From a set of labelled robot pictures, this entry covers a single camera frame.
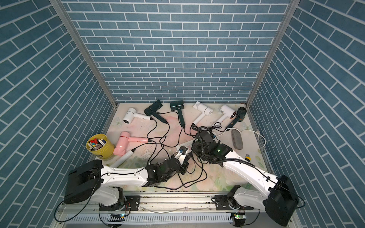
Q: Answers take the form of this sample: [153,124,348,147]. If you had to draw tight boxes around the black power cord with plug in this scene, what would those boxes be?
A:
[131,119,209,191]

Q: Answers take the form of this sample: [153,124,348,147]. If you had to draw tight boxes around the white power strip coloured sockets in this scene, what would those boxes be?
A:
[176,140,194,153]

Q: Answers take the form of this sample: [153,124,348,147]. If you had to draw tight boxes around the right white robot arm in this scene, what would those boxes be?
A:
[192,127,300,227]

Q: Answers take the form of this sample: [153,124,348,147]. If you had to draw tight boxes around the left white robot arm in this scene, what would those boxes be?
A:
[64,153,191,207]

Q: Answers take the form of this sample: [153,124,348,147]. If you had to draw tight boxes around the white folding hair dryer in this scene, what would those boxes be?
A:
[193,101,213,125]

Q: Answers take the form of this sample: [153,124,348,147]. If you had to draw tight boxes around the white glossy hair dryer right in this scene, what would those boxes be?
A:
[216,105,237,123]

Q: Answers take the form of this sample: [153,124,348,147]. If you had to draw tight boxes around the yellow black utility knife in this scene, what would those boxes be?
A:
[245,154,251,162]

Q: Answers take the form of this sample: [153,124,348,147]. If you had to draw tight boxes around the dark green dryer centre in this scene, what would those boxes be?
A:
[170,100,185,129]

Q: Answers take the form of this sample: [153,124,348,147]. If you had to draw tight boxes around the dark green dryer right corner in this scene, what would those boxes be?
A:
[226,107,247,129]

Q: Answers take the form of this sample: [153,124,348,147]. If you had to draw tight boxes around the pink hair dryer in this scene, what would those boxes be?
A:
[113,132,148,156]

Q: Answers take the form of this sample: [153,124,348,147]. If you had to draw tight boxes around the dark green dryer angled nozzle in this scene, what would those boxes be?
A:
[144,100,168,124]

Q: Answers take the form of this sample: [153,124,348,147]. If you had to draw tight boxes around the large white dryer front left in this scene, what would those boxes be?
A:
[110,150,134,168]

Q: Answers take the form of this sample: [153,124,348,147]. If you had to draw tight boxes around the white hair dryer far left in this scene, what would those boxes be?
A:
[123,108,152,124]

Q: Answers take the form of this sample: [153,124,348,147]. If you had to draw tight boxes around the yellow cup of pens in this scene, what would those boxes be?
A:
[86,134,115,159]

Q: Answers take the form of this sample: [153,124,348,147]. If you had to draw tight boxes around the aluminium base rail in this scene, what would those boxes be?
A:
[54,190,281,228]

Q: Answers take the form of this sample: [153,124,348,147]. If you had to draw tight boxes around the white wall cable connector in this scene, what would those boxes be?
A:
[221,127,267,147]

